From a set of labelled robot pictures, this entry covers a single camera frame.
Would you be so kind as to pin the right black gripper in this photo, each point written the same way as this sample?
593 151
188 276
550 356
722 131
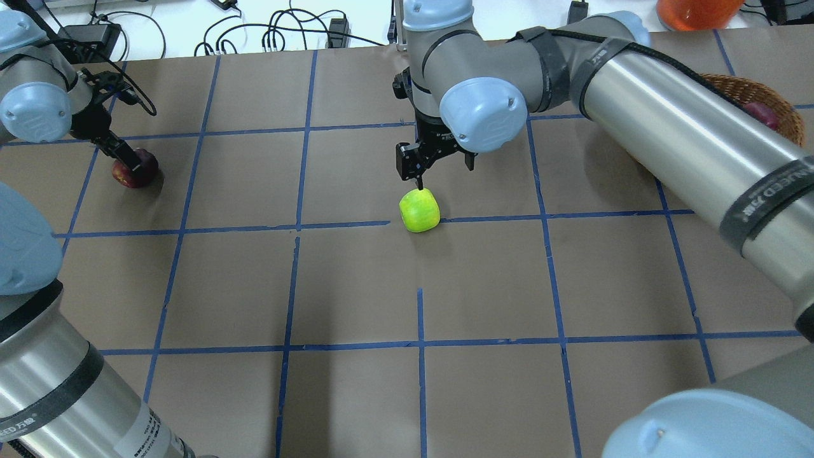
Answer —
433 137

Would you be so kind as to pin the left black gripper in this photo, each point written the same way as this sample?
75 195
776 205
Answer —
93 123

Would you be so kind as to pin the green apple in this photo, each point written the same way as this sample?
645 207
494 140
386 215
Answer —
419 210

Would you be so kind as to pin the dark red apple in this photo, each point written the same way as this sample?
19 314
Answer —
140 177

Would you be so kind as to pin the red yellow apple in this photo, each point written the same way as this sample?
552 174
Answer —
763 113

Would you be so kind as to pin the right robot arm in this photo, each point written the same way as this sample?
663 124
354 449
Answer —
751 183

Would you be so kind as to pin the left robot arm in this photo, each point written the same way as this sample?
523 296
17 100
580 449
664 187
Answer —
44 98

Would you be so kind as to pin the woven wicker basket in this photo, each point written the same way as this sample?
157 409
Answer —
744 90

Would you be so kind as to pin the black power adapter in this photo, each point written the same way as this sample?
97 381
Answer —
577 11

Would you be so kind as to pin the orange bucket with lid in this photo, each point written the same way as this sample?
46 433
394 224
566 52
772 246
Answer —
696 15

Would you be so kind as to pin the aluminium frame post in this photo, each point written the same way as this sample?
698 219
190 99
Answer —
396 33

